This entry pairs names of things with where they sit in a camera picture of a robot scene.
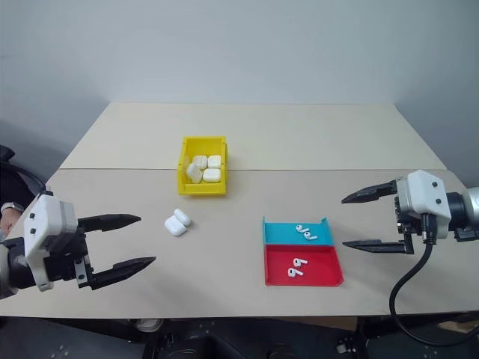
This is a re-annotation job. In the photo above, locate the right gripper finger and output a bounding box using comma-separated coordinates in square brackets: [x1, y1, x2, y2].
[341, 179, 399, 205]
[341, 239, 415, 256]

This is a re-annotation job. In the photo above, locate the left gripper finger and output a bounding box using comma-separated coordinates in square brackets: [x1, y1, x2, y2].
[91, 256, 157, 291]
[76, 213, 143, 233]

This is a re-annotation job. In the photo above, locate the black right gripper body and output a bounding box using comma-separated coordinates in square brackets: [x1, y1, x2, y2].
[391, 194, 426, 256]

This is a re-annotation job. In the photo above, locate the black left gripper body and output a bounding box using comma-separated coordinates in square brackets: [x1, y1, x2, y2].
[43, 218, 95, 291]

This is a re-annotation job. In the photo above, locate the yellow plastic bin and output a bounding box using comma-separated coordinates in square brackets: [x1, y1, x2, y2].
[176, 135, 229, 197]

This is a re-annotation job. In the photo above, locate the bystander bare hand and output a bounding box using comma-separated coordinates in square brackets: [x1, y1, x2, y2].
[0, 210, 22, 233]

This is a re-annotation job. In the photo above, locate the white round object under table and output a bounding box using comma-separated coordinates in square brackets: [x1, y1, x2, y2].
[135, 318, 164, 333]

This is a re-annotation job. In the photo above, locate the blue plastic tray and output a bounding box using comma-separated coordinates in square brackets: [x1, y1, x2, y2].
[262, 215, 337, 247]

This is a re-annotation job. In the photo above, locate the red plastic tray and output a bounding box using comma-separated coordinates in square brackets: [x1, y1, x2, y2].
[263, 244, 346, 288]

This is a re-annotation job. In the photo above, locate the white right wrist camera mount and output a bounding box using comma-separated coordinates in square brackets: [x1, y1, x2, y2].
[395, 169, 452, 241]

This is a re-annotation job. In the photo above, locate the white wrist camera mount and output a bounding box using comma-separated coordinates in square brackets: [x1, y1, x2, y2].
[22, 189, 79, 292]
[395, 169, 452, 241]

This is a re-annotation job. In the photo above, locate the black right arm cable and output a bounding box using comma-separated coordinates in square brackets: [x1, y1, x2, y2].
[388, 212, 479, 347]

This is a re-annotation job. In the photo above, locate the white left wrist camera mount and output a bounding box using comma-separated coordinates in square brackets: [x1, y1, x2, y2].
[22, 189, 79, 292]

